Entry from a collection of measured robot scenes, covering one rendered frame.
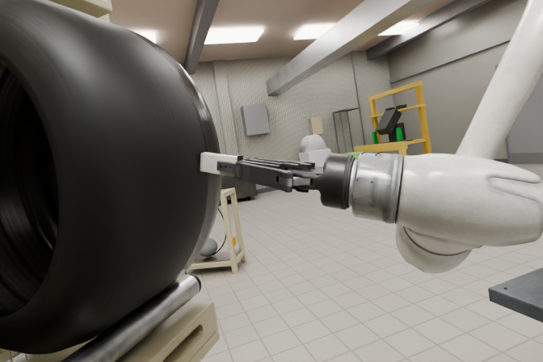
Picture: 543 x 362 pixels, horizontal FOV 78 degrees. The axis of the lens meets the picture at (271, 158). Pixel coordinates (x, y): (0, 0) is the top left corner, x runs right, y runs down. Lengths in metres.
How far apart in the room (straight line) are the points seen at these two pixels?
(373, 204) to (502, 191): 0.13
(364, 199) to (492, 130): 0.28
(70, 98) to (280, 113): 8.96
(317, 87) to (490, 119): 9.37
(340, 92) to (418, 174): 9.86
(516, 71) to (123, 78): 0.57
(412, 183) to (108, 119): 0.37
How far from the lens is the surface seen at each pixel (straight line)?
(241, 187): 7.97
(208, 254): 3.62
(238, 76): 9.22
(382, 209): 0.43
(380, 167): 0.43
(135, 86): 0.48
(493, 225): 0.43
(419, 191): 0.42
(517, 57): 0.65
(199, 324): 0.71
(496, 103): 0.64
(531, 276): 1.31
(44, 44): 0.51
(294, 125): 9.45
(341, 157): 0.45
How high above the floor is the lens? 1.15
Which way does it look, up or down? 2 degrees down
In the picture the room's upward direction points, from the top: 9 degrees counter-clockwise
